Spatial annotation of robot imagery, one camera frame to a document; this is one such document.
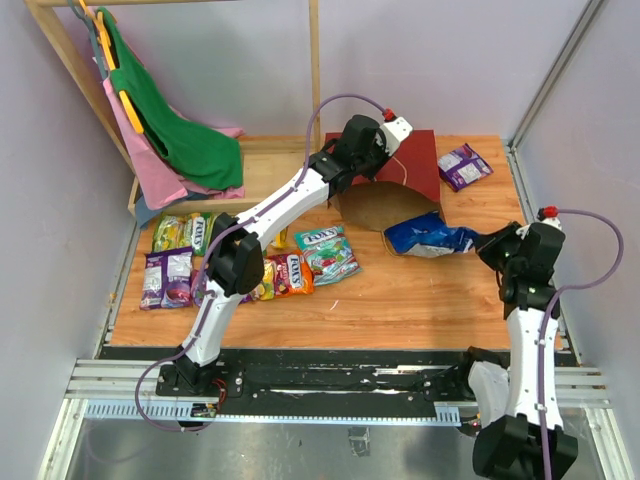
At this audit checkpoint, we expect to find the pink shirt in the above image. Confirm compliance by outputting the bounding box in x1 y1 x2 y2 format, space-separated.
102 77 245 210

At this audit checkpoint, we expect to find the orange Fox's candy bag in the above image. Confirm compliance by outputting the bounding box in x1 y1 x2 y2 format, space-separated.
250 252 315 301

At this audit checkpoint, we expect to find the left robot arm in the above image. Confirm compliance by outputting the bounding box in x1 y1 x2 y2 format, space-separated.
157 115 412 396

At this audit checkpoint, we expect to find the green Fox's candy bag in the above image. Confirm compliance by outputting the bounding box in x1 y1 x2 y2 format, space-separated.
151 212 216 256

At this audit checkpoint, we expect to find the blue grey cloth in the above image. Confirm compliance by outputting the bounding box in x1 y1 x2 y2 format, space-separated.
134 196 171 230

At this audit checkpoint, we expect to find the purple Fox's candy bag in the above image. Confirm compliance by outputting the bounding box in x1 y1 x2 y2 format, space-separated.
190 269 254 309

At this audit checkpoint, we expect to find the blue snack pack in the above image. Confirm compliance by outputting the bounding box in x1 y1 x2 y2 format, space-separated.
383 211 479 258

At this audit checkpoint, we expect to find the purple snack bag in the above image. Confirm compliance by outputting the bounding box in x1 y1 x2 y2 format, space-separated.
139 247 193 311
437 143 494 192

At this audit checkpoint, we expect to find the yellow hanger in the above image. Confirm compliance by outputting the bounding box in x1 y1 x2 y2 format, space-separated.
77 0 145 135

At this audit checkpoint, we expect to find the yellow snack pack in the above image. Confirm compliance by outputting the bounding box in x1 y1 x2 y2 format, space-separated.
271 229 289 250

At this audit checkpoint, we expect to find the green shirt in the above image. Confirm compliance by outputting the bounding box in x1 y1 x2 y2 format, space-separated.
96 7 243 190

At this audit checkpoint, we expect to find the grey hanger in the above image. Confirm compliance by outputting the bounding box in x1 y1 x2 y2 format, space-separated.
67 0 116 80

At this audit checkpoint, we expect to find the wooden clothes rack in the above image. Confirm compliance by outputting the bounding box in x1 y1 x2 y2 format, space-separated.
24 1 322 215

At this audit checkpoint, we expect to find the aluminium frame post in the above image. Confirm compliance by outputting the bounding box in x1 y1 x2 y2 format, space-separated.
507 0 609 151

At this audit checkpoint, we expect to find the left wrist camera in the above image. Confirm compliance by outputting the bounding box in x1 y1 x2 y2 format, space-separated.
379 116 413 157

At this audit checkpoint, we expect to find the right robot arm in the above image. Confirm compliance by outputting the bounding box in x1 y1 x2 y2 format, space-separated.
452 218 579 479

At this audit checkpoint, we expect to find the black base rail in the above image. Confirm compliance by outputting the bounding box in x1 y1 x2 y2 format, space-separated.
154 344 501 421

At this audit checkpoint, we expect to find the red brown paper bag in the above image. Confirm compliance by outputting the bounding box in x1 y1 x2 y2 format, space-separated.
330 130 443 232

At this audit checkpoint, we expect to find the teal mint Fox's candy bag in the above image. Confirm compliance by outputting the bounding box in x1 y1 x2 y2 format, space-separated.
294 225 362 287

